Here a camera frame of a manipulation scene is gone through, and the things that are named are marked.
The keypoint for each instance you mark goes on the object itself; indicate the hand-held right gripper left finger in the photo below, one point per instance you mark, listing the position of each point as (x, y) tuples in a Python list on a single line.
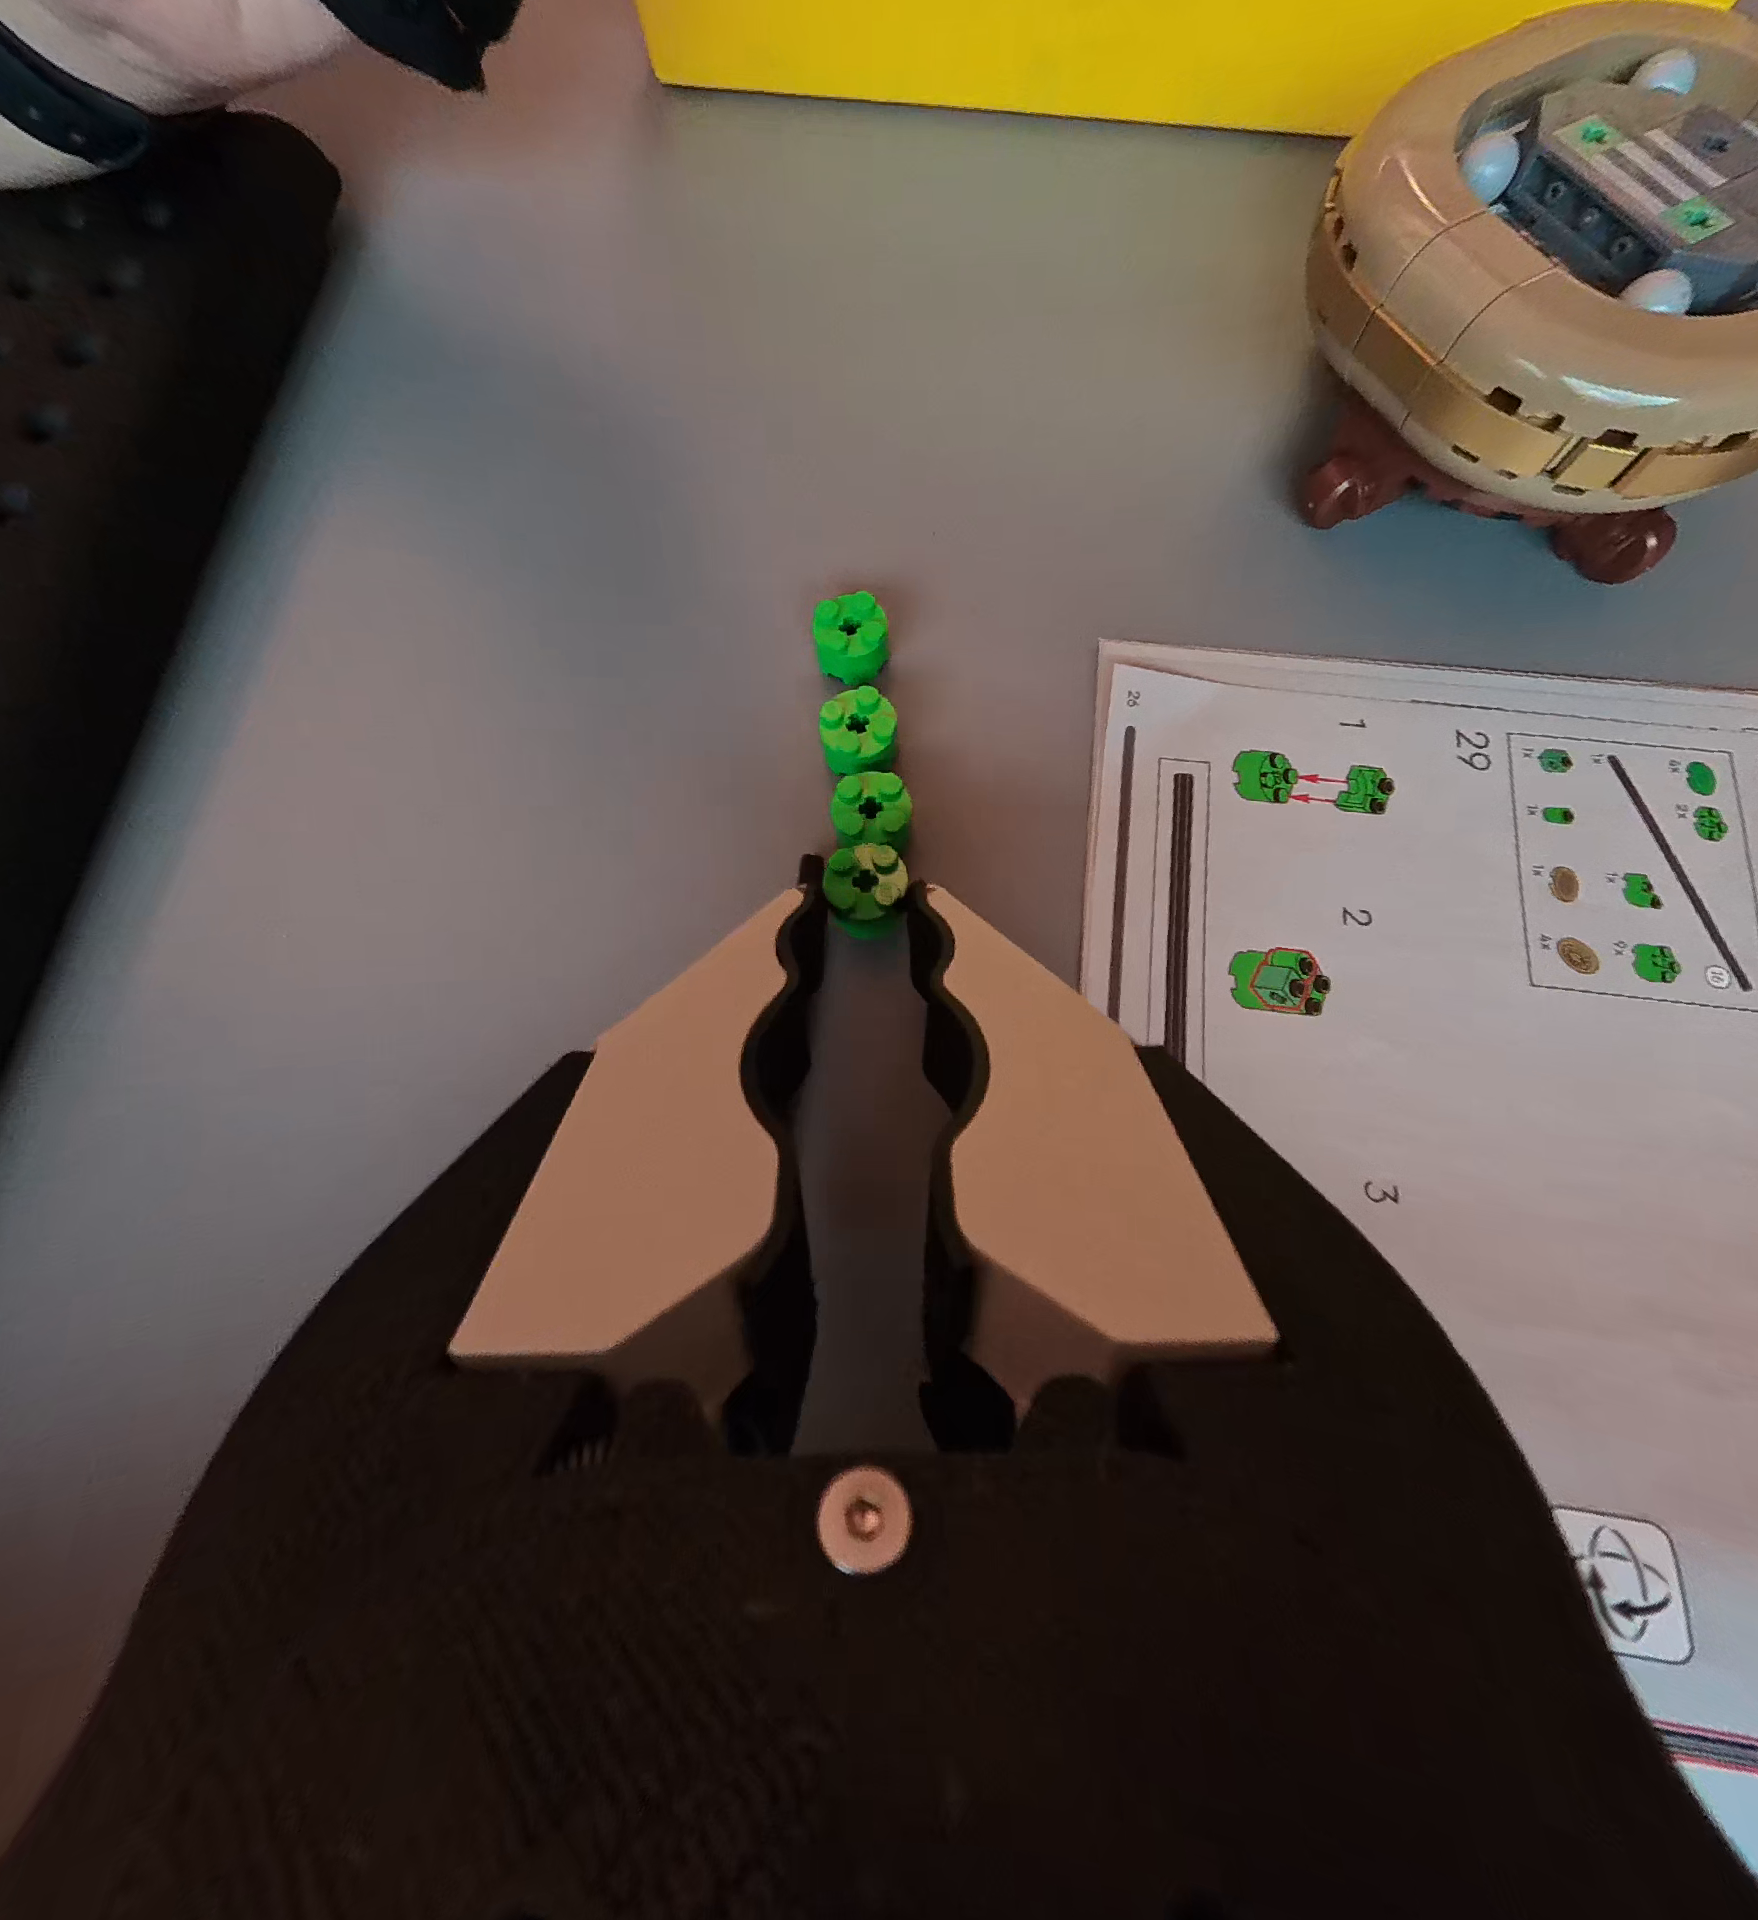
[(640, 1201)]

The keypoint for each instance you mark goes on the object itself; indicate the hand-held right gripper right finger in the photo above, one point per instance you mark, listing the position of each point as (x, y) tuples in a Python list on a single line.
[(1089, 1201)]

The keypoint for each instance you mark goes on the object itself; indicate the green round brick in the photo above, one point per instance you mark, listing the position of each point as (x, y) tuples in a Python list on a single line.
[(857, 730), (863, 887), (850, 634), (869, 809)]

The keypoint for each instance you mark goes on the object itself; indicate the instruction booklet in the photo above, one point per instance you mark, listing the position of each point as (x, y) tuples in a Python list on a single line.
[(1495, 1126)]

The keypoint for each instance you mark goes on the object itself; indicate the yellow plastic bin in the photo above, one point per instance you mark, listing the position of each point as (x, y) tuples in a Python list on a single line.
[(1045, 61)]

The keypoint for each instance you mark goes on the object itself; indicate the grey desk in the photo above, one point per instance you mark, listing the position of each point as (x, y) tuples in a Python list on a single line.
[(594, 450)]

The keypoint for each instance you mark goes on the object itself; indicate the person's left hand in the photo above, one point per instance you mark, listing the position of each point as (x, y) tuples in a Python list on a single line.
[(219, 37)]

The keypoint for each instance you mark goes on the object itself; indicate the black wristband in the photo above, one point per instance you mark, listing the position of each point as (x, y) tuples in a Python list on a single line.
[(38, 98)]

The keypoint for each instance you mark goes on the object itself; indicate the black dotted mat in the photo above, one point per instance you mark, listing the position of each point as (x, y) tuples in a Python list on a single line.
[(68, 524)]

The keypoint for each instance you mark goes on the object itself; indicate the tan brick-built pot model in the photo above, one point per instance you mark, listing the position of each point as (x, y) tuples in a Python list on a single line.
[(1419, 330)]

